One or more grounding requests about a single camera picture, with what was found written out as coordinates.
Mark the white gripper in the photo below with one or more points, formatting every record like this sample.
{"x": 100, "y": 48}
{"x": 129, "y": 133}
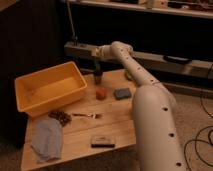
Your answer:
{"x": 101, "y": 52}

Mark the green pepper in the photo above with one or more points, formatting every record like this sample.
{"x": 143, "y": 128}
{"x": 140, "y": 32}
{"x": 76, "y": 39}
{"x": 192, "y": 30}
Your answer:
{"x": 97, "y": 68}

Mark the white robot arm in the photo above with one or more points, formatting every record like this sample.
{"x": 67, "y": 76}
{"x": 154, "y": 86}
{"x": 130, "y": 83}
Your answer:
{"x": 153, "y": 105}

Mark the dark metal cup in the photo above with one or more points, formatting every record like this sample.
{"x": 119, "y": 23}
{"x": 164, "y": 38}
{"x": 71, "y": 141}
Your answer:
{"x": 98, "y": 79}

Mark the red-orange block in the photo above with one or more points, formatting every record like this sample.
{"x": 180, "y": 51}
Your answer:
{"x": 101, "y": 93}

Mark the green-headed dish brush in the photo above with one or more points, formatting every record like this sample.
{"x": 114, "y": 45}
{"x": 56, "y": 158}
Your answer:
{"x": 128, "y": 76}

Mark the blue sponge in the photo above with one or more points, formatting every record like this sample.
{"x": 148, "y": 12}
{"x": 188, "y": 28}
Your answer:
{"x": 122, "y": 93}

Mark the metal fork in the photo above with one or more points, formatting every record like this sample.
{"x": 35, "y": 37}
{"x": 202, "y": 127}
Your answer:
{"x": 94, "y": 116}

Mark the wooden table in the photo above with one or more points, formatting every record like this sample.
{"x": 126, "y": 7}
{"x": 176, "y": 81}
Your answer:
{"x": 116, "y": 122}

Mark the brown grape bunch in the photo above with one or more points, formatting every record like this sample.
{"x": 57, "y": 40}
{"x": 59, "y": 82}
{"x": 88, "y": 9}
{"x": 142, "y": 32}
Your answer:
{"x": 61, "y": 116}

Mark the yellow plastic bin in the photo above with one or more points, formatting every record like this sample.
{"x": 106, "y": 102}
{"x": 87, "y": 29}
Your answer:
{"x": 40, "y": 92}

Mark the dark rectangular eraser block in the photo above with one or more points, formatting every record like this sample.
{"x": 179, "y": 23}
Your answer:
{"x": 102, "y": 141}

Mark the blue-grey cloth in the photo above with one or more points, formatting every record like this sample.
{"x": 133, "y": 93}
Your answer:
{"x": 47, "y": 140}

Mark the grey lower shelf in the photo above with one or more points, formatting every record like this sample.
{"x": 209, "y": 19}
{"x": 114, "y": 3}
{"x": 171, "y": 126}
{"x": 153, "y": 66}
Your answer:
{"x": 200, "y": 69}

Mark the upper shelf with items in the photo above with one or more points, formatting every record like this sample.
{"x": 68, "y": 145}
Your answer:
{"x": 154, "y": 6}

